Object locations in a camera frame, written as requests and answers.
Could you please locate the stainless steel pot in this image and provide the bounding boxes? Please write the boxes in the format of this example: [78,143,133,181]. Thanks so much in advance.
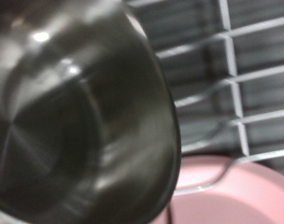
[0,0,182,224]

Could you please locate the steel wire dish rack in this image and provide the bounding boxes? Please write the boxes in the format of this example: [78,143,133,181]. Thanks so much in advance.
[126,0,284,198]

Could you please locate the pink plastic plate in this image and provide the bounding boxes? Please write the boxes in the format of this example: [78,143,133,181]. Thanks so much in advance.
[149,154,284,224]

